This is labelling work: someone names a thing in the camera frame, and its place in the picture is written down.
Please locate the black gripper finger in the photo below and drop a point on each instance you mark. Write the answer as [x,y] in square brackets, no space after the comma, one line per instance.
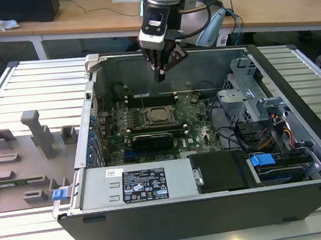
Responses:
[151,59]
[177,56]

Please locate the CPU socket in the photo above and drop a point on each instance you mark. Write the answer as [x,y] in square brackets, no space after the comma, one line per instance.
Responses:
[142,118]

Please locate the blue slot clip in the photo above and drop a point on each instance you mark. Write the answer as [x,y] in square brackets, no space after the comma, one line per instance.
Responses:
[93,121]
[91,152]
[91,135]
[89,160]

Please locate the blue expansion slot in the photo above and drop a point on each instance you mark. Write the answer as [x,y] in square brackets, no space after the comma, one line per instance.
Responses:
[130,157]

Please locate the pale blue teach pendant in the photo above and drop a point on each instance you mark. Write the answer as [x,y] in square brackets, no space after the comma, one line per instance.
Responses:
[211,27]

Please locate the coin cell battery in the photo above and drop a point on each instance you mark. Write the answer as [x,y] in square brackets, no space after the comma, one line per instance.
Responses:
[194,98]

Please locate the white power adapter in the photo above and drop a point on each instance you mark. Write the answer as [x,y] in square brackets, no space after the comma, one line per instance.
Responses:
[223,40]

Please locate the silver metal drive cage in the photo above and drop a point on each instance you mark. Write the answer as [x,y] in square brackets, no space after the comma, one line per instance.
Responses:
[232,105]

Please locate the green motherboard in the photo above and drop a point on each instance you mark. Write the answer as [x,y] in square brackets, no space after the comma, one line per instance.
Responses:
[198,135]

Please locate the black graphics card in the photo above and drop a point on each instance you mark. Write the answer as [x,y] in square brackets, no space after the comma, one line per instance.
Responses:
[152,143]

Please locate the long wooden desk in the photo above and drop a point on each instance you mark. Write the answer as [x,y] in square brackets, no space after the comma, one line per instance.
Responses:
[56,26]

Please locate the black plastic shroud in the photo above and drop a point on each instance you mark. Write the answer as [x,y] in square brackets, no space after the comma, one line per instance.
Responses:
[224,170]

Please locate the hard disk in blue carrier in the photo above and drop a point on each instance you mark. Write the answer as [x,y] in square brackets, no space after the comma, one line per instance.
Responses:
[261,161]

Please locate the silver power supply unit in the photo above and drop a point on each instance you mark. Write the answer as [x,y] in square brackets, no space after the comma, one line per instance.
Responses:
[96,190]

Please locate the black computer box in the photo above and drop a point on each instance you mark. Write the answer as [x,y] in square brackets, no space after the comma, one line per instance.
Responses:
[13,10]

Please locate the crumpled white paper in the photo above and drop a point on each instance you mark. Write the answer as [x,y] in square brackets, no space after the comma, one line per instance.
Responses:
[1,25]

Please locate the blue case latch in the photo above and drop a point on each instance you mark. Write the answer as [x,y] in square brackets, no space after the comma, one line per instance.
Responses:
[58,195]

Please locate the grey parts rack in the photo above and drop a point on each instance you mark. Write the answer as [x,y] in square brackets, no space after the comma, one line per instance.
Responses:
[27,168]

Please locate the black and grey PC case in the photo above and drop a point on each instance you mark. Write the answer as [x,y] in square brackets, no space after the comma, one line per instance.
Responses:
[186,221]

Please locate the green RAM stick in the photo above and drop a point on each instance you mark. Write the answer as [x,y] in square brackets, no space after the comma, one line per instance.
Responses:
[17,183]

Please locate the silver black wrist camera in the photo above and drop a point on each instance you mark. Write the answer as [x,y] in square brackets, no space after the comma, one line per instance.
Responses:
[153,40]

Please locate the grey wrist camera block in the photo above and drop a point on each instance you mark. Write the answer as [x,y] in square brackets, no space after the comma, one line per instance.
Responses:
[189,3]

